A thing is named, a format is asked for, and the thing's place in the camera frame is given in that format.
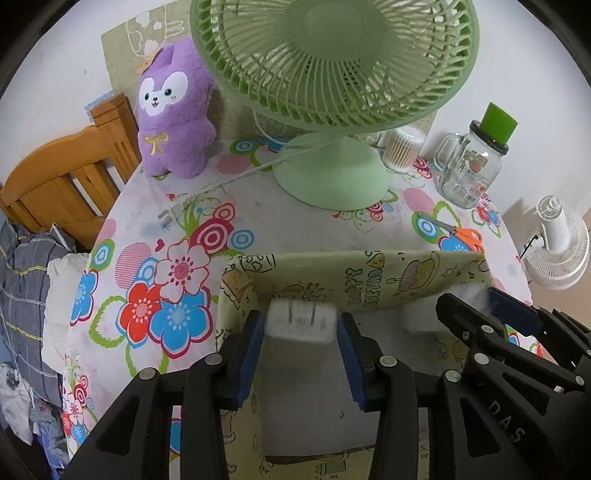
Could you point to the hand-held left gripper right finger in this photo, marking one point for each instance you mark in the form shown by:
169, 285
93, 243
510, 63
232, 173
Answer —
353, 369

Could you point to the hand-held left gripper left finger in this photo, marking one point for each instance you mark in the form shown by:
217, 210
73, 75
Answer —
247, 364

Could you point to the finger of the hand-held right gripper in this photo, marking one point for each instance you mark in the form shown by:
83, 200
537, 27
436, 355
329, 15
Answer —
512, 311
461, 318

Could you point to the small white charger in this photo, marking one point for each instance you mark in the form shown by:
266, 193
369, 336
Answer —
300, 323

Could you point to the yellow cartoon fabric storage box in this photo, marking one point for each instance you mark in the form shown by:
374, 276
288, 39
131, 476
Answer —
351, 281

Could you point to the white floor fan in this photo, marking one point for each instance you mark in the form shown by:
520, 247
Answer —
556, 235

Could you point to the glass mug jar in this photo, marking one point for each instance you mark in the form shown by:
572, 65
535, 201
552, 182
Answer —
464, 180

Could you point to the cotton swab container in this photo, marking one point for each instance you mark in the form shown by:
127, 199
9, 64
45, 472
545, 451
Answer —
400, 150

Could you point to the green plastic cup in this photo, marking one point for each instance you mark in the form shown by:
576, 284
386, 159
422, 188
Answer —
498, 122

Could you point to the green desk fan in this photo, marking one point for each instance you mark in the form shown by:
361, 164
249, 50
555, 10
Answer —
330, 170

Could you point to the white pillow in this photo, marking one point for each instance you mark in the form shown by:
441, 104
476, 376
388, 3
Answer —
60, 300

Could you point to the thin white-edged panel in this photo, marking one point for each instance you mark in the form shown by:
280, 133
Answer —
59, 235

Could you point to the white printed garment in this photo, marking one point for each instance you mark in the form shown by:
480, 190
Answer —
16, 401

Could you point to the grey plaid quilt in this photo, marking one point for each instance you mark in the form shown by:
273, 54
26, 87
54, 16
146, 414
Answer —
23, 286

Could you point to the purple plush toy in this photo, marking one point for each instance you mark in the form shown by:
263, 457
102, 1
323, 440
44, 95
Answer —
175, 124

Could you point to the wooden bed headboard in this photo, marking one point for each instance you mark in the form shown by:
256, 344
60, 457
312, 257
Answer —
46, 184

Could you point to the light blue paper sheet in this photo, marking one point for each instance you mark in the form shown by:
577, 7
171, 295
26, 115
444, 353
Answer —
98, 100

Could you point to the beige cartoon wall mat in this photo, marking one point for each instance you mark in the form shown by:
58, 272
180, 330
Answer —
124, 46

